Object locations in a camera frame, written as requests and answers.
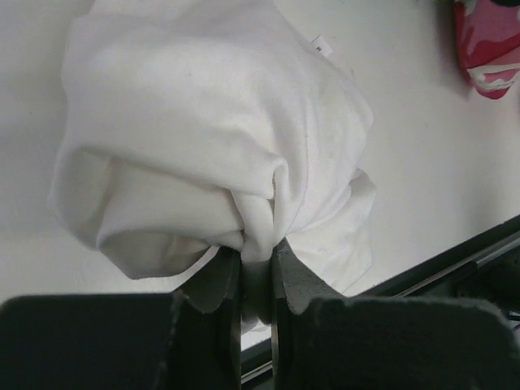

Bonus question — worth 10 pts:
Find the magenta camouflage cloth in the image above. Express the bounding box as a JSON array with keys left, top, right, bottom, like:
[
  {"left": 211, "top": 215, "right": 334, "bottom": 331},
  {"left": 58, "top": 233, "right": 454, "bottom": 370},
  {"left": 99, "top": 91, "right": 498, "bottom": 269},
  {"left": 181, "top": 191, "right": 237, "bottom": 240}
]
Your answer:
[{"left": 453, "top": 0, "right": 519, "bottom": 100}]

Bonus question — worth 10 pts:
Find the white cloth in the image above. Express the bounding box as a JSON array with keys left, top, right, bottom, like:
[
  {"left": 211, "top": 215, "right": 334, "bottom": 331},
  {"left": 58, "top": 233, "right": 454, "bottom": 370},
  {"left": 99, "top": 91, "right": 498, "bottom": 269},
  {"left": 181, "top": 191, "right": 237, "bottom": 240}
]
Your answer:
[{"left": 50, "top": 1, "right": 375, "bottom": 320}]

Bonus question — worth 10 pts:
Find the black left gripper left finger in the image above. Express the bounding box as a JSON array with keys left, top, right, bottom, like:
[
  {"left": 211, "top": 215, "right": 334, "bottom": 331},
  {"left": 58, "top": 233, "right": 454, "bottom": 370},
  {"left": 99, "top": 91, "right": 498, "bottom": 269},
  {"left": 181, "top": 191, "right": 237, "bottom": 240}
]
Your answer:
[{"left": 1, "top": 248, "right": 241, "bottom": 389}]

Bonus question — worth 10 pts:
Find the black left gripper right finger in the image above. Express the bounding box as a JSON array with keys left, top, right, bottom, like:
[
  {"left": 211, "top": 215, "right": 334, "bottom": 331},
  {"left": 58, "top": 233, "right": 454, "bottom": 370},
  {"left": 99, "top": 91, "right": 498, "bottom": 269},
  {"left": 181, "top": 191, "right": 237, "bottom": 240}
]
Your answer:
[{"left": 271, "top": 241, "right": 519, "bottom": 389}]

